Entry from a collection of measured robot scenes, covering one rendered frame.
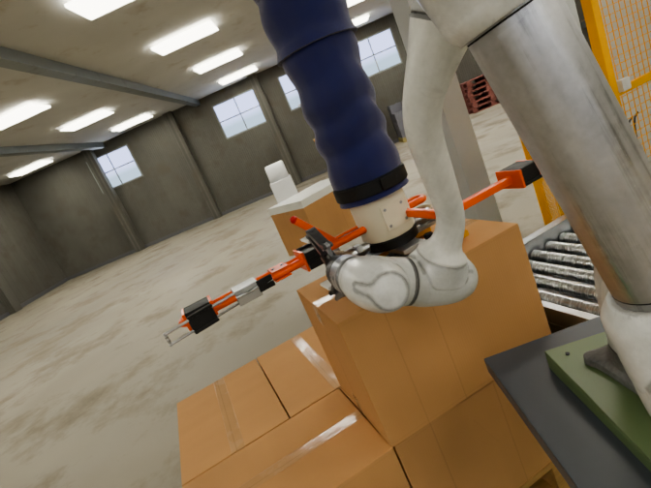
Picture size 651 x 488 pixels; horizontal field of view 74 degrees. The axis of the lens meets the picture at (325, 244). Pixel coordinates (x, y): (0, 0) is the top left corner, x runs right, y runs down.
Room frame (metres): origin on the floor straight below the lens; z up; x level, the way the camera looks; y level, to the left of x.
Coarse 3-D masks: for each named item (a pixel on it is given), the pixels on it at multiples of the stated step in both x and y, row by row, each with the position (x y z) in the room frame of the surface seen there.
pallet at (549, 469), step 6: (546, 468) 1.12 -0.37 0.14; (552, 468) 1.13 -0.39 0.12; (540, 474) 1.11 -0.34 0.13; (546, 474) 1.16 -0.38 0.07; (552, 474) 1.13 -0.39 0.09; (558, 474) 1.13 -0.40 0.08; (528, 480) 1.10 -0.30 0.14; (534, 480) 1.10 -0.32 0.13; (540, 480) 1.19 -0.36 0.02; (546, 480) 1.17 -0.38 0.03; (552, 480) 1.14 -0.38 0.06; (558, 480) 1.13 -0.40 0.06; (564, 480) 1.13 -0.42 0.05; (522, 486) 1.09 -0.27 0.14; (528, 486) 1.10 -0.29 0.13; (534, 486) 1.18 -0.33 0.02; (540, 486) 1.17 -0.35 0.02; (546, 486) 1.16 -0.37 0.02; (552, 486) 1.15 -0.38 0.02; (558, 486) 1.13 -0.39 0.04; (564, 486) 1.13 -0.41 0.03
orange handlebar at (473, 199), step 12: (504, 180) 1.08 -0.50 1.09; (480, 192) 1.06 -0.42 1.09; (492, 192) 1.07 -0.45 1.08; (468, 204) 1.05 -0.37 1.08; (408, 216) 1.20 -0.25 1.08; (420, 216) 1.13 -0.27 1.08; (432, 216) 1.08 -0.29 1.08; (360, 228) 1.23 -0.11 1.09; (336, 240) 1.20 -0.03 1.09; (348, 240) 1.21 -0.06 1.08; (288, 264) 1.19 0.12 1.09; (300, 264) 1.16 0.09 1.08; (276, 276) 1.14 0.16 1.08; (216, 300) 1.13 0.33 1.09; (228, 300) 1.10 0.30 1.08
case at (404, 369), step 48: (480, 240) 1.13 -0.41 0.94; (480, 288) 1.10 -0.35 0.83; (528, 288) 1.14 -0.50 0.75; (336, 336) 1.06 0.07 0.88; (384, 336) 1.02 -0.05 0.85; (432, 336) 1.06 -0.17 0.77; (480, 336) 1.09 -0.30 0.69; (528, 336) 1.13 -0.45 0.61; (384, 384) 1.01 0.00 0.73; (432, 384) 1.04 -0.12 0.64; (480, 384) 1.08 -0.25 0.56; (384, 432) 1.01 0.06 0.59
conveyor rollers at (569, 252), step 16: (560, 240) 1.81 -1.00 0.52; (576, 240) 1.73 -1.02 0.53; (544, 256) 1.70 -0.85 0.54; (560, 256) 1.63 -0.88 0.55; (576, 256) 1.57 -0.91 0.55; (544, 272) 1.60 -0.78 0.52; (560, 272) 1.52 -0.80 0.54; (576, 272) 1.46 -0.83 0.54; (592, 272) 1.41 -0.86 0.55; (544, 288) 1.50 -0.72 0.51; (560, 288) 1.43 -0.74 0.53; (576, 288) 1.37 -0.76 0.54; (592, 288) 1.32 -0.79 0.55; (560, 304) 1.33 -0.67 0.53; (576, 304) 1.27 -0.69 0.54; (592, 304) 1.23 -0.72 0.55
